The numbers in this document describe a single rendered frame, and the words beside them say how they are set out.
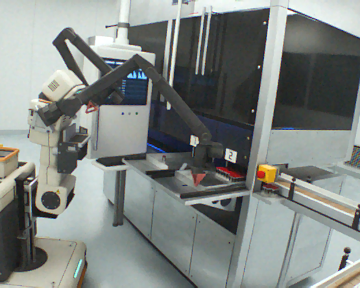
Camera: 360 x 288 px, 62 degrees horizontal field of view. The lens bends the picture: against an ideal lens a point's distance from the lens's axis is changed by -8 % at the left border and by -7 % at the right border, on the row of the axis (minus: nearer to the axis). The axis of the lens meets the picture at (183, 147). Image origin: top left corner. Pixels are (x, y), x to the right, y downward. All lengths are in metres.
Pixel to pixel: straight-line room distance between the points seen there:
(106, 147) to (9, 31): 4.70
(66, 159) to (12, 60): 5.11
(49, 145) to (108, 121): 0.64
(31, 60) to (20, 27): 0.64
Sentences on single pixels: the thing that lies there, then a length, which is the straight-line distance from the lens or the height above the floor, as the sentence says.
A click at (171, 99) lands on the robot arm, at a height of 1.30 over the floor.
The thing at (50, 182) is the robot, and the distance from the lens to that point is 1.73.
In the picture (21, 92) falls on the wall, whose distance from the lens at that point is 6.68.
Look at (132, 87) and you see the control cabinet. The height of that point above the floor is 1.30.
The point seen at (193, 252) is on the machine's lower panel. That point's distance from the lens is 2.18.
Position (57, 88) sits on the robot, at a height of 1.30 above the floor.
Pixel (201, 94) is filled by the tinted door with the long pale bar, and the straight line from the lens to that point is 1.99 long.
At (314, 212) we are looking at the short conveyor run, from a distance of 1.59.
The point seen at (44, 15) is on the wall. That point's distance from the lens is 6.76.
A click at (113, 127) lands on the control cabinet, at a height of 1.02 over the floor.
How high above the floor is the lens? 1.42
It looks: 13 degrees down
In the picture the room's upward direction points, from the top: 7 degrees clockwise
